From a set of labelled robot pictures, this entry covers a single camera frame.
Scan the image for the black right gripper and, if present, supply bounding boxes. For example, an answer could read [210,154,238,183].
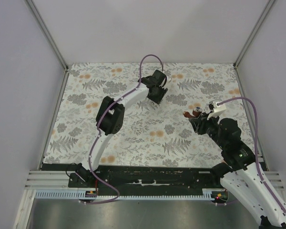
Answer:
[188,111,226,149]

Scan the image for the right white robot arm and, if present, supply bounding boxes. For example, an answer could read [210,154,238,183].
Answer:
[183,112,286,229]

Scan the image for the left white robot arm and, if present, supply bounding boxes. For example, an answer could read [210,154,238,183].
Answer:
[68,70,168,187]

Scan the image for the floral patterned table mat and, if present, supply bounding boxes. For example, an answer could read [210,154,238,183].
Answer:
[43,63,254,167]

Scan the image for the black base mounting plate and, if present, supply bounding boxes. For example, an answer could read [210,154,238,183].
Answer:
[79,165,223,198]

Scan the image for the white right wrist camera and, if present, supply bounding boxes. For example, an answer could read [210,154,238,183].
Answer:
[207,99,226,120]

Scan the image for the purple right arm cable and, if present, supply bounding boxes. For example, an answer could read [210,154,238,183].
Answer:
[218,97,286,222]

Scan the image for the white slotted cable duct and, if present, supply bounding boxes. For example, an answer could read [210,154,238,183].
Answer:
[35,189,215,200]

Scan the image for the right aluminium frame post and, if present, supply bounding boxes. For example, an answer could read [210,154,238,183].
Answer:
[233,0,277,69]

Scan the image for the aluminium frame post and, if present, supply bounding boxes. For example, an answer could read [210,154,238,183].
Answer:
[24,0,68,71]
[233,0,277,69]

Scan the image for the left aluminium frame post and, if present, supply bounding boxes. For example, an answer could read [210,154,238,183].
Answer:
[24,0,68,71]

